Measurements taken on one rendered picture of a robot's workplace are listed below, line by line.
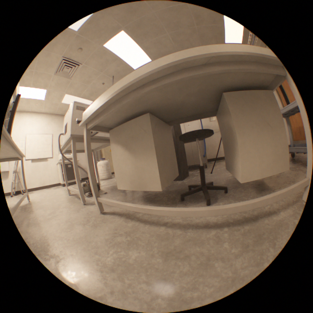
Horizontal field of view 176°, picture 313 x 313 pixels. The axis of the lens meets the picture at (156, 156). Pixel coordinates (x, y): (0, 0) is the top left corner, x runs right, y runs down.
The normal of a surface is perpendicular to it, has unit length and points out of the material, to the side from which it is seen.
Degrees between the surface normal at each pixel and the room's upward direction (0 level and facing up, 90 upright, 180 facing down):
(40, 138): 90
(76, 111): 90
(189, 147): 90
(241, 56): 180
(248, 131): 90
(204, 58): 180
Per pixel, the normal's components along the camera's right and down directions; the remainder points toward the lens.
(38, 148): 0.88, -0.15
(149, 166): -0.44, 0.06
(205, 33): 0.16, 0.99
